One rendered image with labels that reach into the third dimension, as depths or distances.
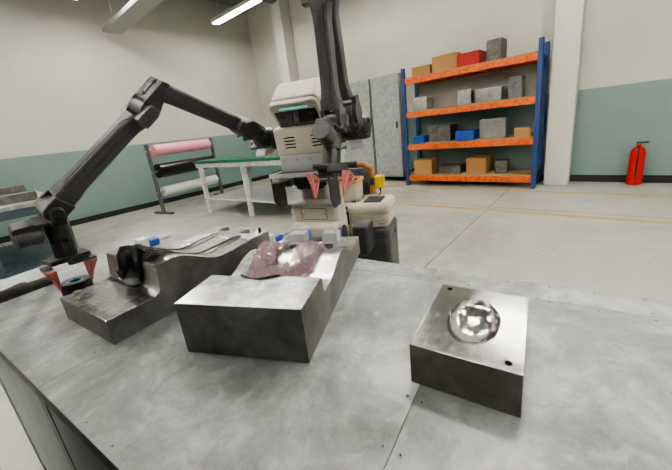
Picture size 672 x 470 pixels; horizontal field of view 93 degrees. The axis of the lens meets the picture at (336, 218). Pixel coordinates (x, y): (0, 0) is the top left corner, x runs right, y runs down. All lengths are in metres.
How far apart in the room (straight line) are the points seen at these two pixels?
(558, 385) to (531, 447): 0.12
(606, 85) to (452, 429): 5.60
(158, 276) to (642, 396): 0.91
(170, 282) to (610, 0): 5.85
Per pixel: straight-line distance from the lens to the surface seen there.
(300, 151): 1.35
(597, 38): 5.94
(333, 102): 1.04
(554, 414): 0.57
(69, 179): 1.16
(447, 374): 0.54
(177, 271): 0.90
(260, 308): 0.59
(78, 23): 7.99
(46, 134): 7.47
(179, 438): 0.59
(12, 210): 4.55
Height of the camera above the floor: 1.20
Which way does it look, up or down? 16 degrees down
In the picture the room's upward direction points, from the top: 7 degrees counter-clockwise
